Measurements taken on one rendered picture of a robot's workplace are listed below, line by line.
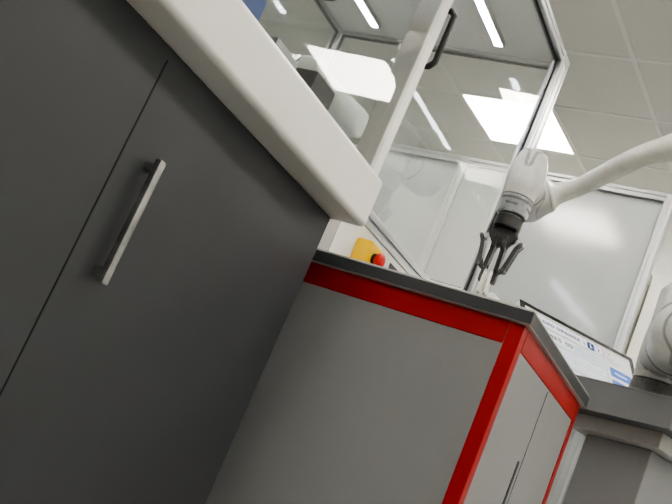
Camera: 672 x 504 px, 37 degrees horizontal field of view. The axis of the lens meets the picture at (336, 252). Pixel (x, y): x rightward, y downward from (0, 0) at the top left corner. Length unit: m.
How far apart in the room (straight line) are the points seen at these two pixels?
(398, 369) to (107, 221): 0.71
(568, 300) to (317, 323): 2.53
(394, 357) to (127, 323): 0.60
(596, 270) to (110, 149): 3.26
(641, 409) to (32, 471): 1.54
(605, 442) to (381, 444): 0.93
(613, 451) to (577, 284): 1.86
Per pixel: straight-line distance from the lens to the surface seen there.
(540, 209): 2.95
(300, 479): 1.94
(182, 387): 1.71
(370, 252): 2.43
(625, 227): 4.51
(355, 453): 1.91
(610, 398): 2.61
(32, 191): 1.34
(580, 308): 4.40
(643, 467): 2.61
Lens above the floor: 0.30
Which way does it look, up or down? 13 degrees up
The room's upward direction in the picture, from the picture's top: 23 degrees clockwise
